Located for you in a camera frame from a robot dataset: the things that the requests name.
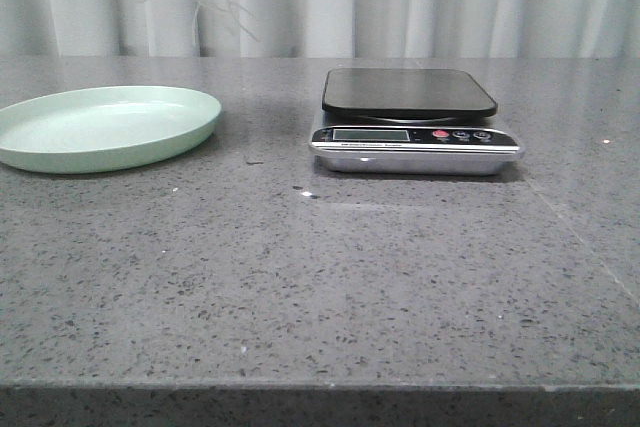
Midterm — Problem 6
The white pleated curtain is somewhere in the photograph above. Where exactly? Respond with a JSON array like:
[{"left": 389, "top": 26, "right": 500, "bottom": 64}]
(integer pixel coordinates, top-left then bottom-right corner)
[{"left": 1, "top": 0, "right": 639, "bottom": 58}]

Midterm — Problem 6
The light green round plate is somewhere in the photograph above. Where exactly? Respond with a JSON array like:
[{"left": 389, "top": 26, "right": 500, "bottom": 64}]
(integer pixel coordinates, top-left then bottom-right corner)
[{"left": 1, "top": 86, "right": 222, "bottom": 174}]

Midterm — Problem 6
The silver black kitchen scale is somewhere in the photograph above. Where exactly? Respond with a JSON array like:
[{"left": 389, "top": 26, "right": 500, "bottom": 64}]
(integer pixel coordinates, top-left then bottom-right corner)
[{"left": 309, "top": 68, "right": 524, "bottom": 176}]

